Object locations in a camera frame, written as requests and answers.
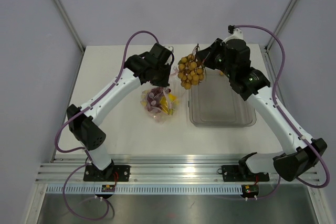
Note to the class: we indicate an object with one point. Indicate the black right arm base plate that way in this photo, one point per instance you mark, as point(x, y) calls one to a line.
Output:
point(231, 173)

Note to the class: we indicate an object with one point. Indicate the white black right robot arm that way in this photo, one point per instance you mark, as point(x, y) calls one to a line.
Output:
point(300, 151)

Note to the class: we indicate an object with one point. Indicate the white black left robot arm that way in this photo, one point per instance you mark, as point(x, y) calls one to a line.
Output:
point(152, 66)

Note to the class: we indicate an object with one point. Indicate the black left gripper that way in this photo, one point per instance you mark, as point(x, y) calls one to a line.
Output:
point(163, 83)

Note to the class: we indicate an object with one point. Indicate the right aluminium frame post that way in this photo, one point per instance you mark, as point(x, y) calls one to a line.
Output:
point(285, 17)

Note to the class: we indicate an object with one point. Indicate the clear red-dotted zip bag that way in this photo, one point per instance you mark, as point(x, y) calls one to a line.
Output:
point(176, 90)

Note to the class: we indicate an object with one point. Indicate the red grape bunch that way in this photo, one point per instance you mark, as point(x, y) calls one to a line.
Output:
point(158, 100)

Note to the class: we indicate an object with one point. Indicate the aluminium frame post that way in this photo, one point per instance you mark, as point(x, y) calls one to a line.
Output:
point(285, 17)
point(68, 23)

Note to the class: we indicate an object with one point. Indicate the left aluminium frame post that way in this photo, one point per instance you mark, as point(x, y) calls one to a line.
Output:
point(68, 23)

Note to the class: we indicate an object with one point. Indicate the yellow banana bunch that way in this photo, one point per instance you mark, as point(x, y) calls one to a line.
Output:
point(171, 110)

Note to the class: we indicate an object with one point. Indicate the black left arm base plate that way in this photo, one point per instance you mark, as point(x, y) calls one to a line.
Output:
point(119, 173)

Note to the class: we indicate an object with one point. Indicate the small circuit board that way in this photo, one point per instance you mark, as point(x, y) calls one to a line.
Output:
point(250, 190)
point(108, 188)

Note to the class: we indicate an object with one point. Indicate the aluminium mounting rail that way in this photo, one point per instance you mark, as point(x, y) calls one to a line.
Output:
point(182, 175)

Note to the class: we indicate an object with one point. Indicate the brown longan bunch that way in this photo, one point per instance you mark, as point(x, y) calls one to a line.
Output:
point(191, 70)

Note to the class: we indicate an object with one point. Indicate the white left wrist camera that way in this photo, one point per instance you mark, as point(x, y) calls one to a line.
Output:
point(170, 48)

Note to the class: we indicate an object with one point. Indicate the left small circuit board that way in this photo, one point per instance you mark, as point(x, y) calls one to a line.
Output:
point(108, 188)

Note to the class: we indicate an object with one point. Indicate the right small circuit board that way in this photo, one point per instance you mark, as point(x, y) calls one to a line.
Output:
point(250, 190)

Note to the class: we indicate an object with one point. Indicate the clear grey plastic bin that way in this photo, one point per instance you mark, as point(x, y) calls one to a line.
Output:
point(213, 103)

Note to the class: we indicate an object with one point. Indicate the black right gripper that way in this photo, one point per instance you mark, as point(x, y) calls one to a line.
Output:
point(207, 55)

